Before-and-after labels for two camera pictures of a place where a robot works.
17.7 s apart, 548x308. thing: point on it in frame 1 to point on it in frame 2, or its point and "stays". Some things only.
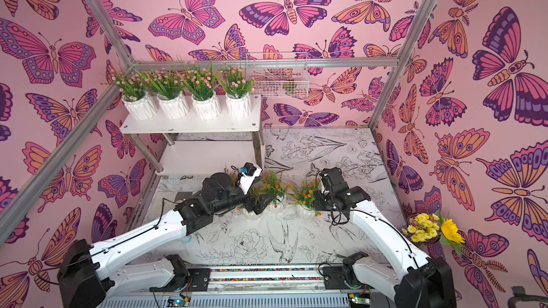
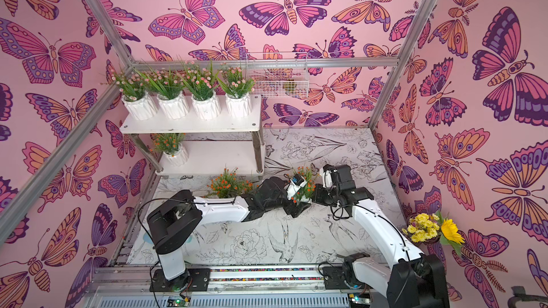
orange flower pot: x=233 y=177 to x=170 y=144
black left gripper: x=258 y=207 to x=302 y=207
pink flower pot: x=168 y=85 stays
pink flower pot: x=200 y=81 stays
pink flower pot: x=138 y=103 stays
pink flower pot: x=237 y=85 stays
